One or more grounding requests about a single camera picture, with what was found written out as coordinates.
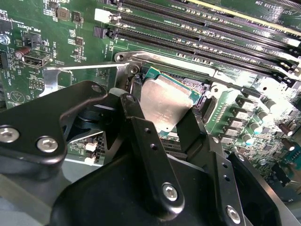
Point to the metal socket cover frame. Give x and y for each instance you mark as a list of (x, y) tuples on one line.
[(50, 80)]

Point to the silver-topped CPU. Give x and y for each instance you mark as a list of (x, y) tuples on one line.
[(164, 103)]

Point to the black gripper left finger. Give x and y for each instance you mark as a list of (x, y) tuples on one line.
[(23, 122)]

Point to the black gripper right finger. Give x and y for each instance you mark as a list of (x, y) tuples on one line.
[(218, 157)]

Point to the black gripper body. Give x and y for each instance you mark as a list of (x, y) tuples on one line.
[(105, 200)]

